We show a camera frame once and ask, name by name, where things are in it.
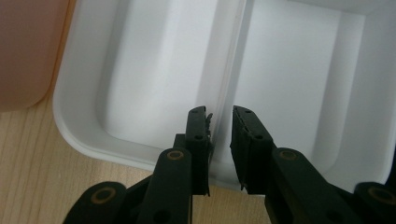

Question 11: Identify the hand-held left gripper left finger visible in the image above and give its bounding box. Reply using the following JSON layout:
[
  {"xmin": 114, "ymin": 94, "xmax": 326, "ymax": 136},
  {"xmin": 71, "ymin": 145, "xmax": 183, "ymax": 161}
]
[{"xmin": 185, "ymin": 105, "xmax": 215, "ymax": 197}]

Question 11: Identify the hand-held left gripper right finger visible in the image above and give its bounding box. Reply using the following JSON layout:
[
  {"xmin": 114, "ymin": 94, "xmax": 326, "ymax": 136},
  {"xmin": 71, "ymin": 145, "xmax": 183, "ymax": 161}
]
[{"xmin": 230, "ymin": 105, "xmax": 276, "ymax": 196}]

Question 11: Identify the white divided plastic container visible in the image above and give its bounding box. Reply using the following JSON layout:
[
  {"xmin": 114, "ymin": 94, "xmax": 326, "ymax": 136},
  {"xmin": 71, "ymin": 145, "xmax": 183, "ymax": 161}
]
[{"xmin": 51, "ymin": 0, "xmax": 396, "ymax": 194}]

